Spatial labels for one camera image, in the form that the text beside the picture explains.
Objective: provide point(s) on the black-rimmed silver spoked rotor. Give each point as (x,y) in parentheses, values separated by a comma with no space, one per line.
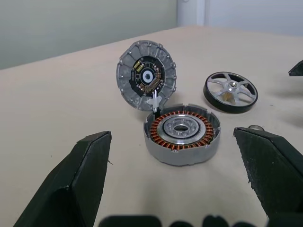
(230,86)

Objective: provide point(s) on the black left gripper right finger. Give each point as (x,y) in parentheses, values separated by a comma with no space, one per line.
(274,177)

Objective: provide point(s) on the grey motor housing copper stator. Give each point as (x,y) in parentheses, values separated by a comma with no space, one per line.
(180,158)

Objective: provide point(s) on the small silver bushing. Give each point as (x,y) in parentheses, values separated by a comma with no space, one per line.
(255,127)

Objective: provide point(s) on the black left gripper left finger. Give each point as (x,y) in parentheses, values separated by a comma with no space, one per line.
(66,189)

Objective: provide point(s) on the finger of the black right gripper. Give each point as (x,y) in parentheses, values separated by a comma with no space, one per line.
(298,69)

